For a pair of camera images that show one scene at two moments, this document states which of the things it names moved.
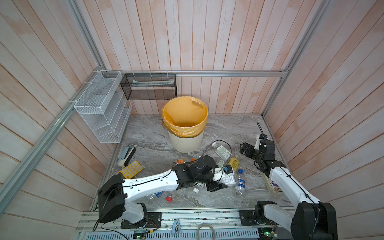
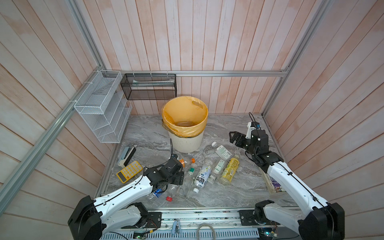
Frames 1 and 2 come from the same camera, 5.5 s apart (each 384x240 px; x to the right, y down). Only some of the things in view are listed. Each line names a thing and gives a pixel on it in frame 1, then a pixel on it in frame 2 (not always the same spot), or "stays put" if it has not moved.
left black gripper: (214, 186) -> (179, 177)
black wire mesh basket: (145, 86) stays put
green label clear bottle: (222, 152) stays put
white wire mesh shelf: (103, 107) stays put
